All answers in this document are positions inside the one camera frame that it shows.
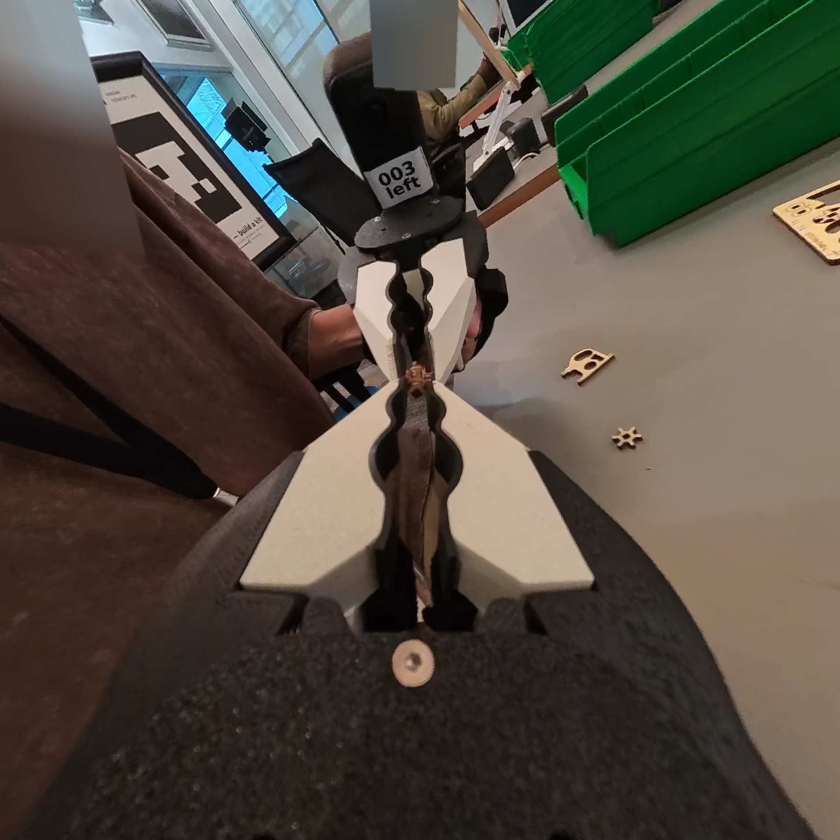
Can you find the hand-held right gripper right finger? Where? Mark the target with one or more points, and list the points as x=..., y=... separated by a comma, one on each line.
x=518, y=525

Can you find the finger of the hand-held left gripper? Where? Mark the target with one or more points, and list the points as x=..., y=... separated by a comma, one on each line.
x=374, y=308
x=454, y=302

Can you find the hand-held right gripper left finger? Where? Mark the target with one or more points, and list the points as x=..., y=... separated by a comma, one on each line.
x=315, y=525

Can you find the small wooden gear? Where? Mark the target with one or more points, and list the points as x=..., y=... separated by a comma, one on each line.
x=420, y=377

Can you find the person's left forearm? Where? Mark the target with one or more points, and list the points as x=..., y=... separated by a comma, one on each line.
x=229, y=295

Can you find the grey desk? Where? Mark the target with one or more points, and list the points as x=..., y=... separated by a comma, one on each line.
x=689, y=394

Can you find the person's left hand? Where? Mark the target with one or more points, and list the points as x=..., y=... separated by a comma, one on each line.
x=334, y=338

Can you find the black office chair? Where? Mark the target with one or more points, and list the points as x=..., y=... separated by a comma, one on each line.
x=315, y=190

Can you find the black box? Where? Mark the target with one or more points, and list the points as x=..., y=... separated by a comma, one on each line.
x=492, y=177

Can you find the small hash-shaped wooden piece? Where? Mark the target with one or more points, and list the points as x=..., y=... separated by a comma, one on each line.
x=627, y=438

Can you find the bus-shaped wooden piece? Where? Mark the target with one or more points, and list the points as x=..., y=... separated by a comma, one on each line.
x=587, y=364

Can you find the brown office chair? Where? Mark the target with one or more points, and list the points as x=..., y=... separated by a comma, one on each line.
x=341, y=85

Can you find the person in brown sweater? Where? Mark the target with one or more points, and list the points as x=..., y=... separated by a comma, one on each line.
x=98, y=590

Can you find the black white marker board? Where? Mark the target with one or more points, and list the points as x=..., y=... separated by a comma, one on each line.
x=177, y=170

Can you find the green plastic bin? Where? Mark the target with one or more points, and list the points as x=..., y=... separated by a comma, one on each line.
x=709, y=157
x=656, y=72
x=577, y=39

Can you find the wooden cut-out sheet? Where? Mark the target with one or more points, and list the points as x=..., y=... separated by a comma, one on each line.
x=810, y=229

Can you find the black camera on stand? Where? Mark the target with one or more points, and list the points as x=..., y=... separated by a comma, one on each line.
x=246, y=124

